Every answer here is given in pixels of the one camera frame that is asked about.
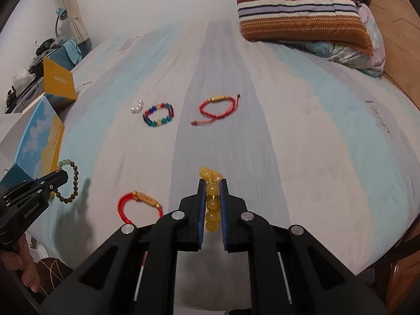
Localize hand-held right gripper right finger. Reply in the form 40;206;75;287
220;178;388;315

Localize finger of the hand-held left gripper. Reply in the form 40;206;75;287
33;171;69;201
7;176;58;199

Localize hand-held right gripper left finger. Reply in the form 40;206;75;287
39;178;206;315

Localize dark green bead bracelet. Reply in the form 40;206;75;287
54;159;80;204

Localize yellow bead bracelet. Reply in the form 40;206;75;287
198;167;225;233

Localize blue and yellow cardboard box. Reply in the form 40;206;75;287
0;56;78;201

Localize red cord bracelet gold charm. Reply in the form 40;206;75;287
117;191;164;225

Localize red cord bracelet gold tube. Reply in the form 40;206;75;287
191;95;242;127

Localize multicolour glass bead bracelet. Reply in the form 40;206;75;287
142;102;174;127

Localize person's left hand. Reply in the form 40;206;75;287
15;236;41;293

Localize brown patterned cloth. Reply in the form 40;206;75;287
31;258;79;302

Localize grey suitcase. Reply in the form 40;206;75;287
7;79;45;112

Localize white plastic bag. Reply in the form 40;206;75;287
12;67;33;89

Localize teal suitcase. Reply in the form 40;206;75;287
46;38;91;69

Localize teal cloth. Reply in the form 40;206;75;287
64;39;83;65

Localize black bag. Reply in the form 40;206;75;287
34;38;66;55

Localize blue desk lamp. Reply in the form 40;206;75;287
54;7;68;38

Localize cream curtain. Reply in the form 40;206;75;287
54;0;91;45

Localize striped red pillow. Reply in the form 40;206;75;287
232;0;375;55

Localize floral pillow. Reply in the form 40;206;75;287
302;3;385;78

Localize wooden bed frame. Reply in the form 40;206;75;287
367;0;420;315

